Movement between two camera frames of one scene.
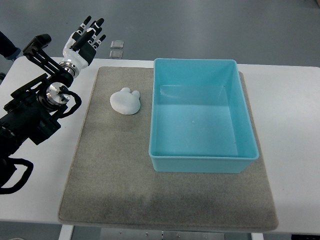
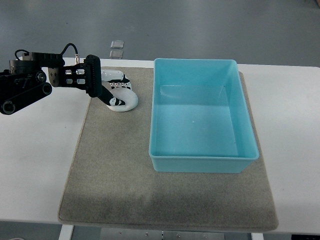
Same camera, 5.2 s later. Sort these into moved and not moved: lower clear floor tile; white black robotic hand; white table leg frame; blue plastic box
Moved: white black robotic hand
Not moved: lower clear floor tile; blue plastic box; white table leg frame
